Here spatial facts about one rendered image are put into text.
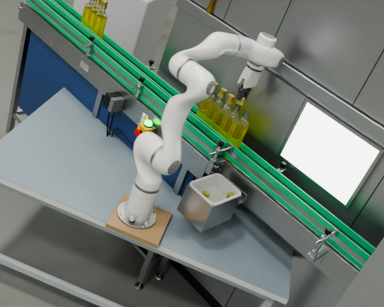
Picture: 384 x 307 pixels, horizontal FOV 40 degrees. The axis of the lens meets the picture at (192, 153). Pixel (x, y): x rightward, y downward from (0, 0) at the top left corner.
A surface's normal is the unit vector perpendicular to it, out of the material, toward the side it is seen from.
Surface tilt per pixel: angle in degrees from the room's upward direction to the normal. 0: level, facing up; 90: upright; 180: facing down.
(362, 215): 90
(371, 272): 90
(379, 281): 90
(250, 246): 0
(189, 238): 0
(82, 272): 0
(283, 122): 90
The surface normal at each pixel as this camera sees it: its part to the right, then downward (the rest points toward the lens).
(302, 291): -0.67, 0.18
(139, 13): -0.30, 0.43
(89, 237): 0.32, -0.80
